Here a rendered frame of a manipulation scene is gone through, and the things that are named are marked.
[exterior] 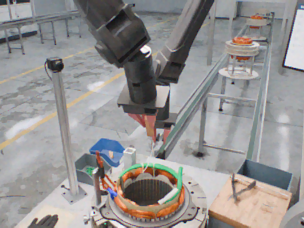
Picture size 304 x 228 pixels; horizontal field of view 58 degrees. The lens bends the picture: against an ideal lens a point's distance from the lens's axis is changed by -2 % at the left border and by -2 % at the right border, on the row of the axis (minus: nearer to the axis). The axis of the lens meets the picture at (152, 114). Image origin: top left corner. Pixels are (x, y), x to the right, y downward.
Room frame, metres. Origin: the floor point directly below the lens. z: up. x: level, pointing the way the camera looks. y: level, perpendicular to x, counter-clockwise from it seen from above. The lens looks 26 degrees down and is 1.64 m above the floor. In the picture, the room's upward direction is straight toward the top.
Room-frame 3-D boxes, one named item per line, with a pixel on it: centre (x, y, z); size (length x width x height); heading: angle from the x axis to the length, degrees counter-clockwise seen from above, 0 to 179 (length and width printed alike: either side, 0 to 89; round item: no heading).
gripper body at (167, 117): (0.78, -0.03, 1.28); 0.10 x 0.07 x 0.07; 79
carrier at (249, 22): (4.68, -1.68, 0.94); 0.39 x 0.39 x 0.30
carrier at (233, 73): (2.72, -0.87, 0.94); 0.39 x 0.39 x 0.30
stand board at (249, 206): (0.62, -0.29, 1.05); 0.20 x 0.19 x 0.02; 147
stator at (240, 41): (2.72, -0.87, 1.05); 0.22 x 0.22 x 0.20
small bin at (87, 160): (1.11, 0.29, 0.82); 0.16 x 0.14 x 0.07; 67
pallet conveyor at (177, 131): (5.31, -1.93, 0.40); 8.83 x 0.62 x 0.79; 158
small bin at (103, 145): (1.26, 0.23, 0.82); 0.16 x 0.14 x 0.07; 69
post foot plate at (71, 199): (0.97, 0.34, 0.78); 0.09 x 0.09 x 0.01; 43
